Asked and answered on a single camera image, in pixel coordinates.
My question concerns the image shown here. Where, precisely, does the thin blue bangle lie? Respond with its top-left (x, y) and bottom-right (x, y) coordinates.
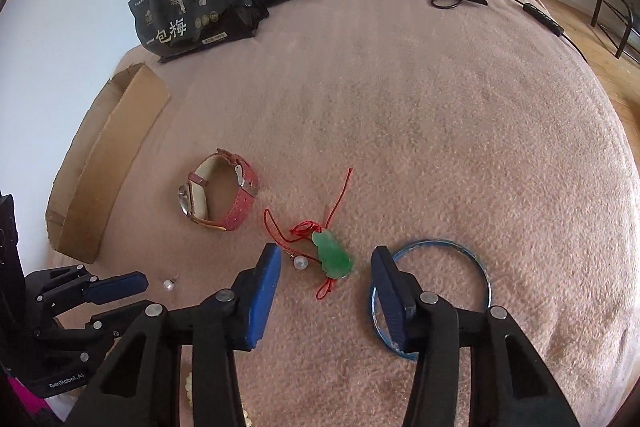
top-left (370, 239), bottom-right (494, 362)

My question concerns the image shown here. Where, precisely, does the cream bead bracelet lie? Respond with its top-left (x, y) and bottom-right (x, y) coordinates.
top-left (182, 369), bottom-right (257, 427)

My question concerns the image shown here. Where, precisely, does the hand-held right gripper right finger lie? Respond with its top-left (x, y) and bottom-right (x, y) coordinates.
top-left (371, 245), bottom-right (576, 427)

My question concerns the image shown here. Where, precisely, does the black metal rack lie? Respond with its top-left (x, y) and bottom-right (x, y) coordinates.
top-left (590, 0), bottom-right (640, 60)

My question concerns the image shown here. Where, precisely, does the pink cloth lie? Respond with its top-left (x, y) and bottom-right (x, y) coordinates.
top-left (0, 364), bottom-right (48, 427)

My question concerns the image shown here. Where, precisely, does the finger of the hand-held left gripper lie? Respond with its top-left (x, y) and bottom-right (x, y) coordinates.
top-left (84, 306), bottom-right (147, 344)
top-left (25, 264), bottom-right (149, 305)

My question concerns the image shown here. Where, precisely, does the black snack bag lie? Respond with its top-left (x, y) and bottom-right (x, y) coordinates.
top-left (129, 0), bottom-right (237, 65)

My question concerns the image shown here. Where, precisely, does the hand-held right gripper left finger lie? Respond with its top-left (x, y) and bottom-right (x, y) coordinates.
top-left (65, 243), bottom-right (283, 427)

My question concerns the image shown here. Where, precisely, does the red strap wristwatch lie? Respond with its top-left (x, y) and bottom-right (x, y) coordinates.
top-left (176, 149), bottom-right (261, 233)

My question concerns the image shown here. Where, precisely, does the brown cardboard box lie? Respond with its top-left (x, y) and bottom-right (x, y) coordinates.
top-left (45, 63), bottom-right (171, 265)

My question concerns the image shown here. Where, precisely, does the green jade pendant red cord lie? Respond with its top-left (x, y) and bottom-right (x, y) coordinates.
top-left (263, 167), bottom-right (357, 302)

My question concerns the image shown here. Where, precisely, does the black cable with remote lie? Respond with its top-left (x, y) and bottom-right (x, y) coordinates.
top-left (422, 0), bottom-right (640, 68)

